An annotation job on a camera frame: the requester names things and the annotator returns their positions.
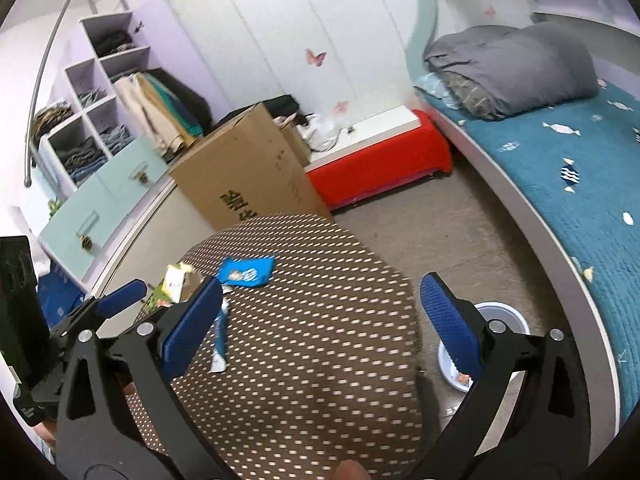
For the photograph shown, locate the purple shelf unit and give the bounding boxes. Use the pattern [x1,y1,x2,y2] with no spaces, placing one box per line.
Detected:
[24,0,214,203]

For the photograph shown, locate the large cardboard box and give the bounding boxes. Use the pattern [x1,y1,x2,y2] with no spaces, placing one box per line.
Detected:
[169,104,331,231]

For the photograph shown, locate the grey folded blanket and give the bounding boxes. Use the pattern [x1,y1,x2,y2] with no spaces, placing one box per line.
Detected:
[423,23,599,120]

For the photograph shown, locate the red bed step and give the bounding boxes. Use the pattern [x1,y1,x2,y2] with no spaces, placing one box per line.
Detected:
[307,110,452,210]

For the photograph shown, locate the translucent trash bin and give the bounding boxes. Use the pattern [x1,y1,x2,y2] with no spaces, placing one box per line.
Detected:
[436,301,532,394]

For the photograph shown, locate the mint green drawer unit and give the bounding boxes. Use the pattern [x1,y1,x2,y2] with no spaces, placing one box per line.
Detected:
[39,136,167,280]

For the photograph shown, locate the brown polka dot tablecloth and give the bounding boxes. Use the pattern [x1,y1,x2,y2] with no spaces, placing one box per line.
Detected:
[124,212,426,480]

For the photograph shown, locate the person left hand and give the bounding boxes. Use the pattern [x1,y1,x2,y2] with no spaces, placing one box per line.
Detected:
[34,418,58,452]

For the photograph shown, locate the white plastic bag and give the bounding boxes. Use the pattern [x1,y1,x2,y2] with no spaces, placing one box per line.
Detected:
[296,114,342,153]

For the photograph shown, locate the yellow white book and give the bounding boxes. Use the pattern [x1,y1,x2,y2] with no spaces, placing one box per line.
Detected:
[160,262,194,304]

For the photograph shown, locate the pink blue snack wrapper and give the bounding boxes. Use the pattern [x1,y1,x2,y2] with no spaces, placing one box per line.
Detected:
[209,284,232,374]

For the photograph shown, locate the blue snack packet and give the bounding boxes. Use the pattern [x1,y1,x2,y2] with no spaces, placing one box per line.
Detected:
[216,257,276,288]

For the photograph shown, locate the teal bed mattress cover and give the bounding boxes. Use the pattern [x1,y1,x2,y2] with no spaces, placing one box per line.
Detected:
[414,73,639,417]

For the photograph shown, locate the hanging clothes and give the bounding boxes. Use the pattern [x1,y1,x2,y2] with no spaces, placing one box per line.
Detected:
[113,68,213,158]

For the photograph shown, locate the green plush leaf toy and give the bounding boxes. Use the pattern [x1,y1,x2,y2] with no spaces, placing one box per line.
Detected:
[141,284,172,315]

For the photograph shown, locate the person right hand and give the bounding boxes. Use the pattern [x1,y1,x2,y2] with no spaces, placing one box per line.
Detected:
[331,460,371,480]

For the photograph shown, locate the blue storage box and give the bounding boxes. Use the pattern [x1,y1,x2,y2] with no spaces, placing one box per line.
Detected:
[38,263,85,328]

